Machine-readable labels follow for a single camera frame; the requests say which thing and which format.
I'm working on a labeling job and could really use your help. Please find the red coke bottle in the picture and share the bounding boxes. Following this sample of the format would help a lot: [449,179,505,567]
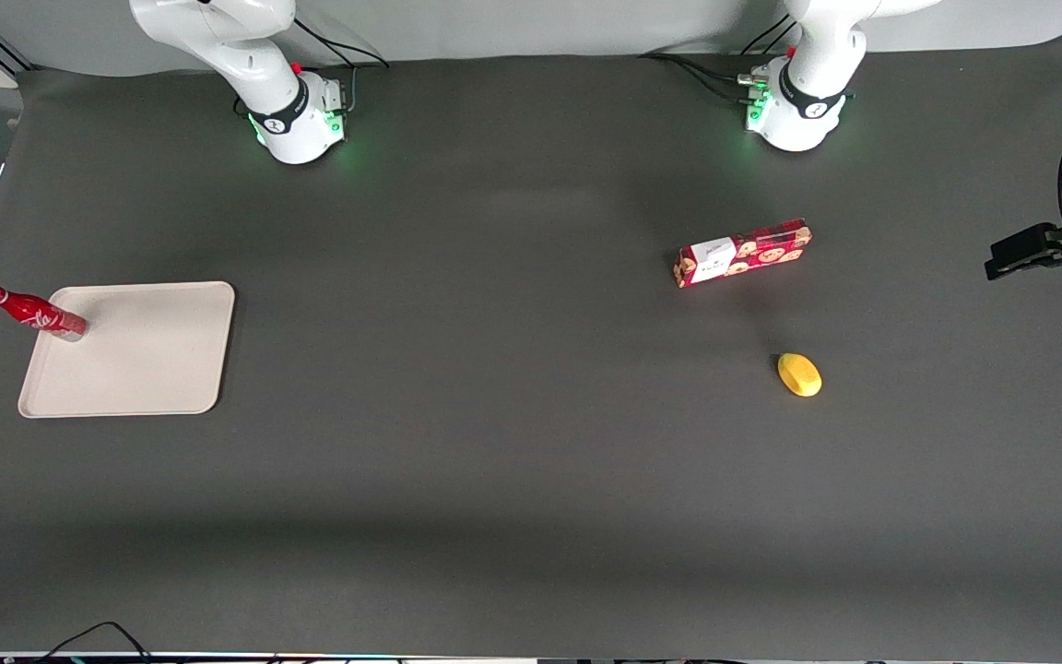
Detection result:
[0,284,89,343]

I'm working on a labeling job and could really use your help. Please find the beige plastic tray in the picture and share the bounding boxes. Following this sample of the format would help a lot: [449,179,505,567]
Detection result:
[18,281,236,420]

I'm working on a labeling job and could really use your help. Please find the yellow lemon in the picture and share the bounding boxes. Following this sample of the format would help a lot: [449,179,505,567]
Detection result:
[777,352,823,398]

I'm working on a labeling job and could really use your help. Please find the red cookie box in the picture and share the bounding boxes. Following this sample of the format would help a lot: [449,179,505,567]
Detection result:
[673,218,813,290]

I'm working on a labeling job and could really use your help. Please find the dark grey table mat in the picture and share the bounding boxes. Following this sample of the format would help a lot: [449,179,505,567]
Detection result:
[0,32,1062,661]

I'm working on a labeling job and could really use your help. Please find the black cable at arm base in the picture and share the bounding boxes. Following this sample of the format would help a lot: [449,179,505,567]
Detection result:
[638,52,766,105]
[293,18,392,69]

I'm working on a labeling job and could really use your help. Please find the thin black cable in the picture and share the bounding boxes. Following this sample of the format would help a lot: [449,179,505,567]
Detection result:
[31,621,156,664]

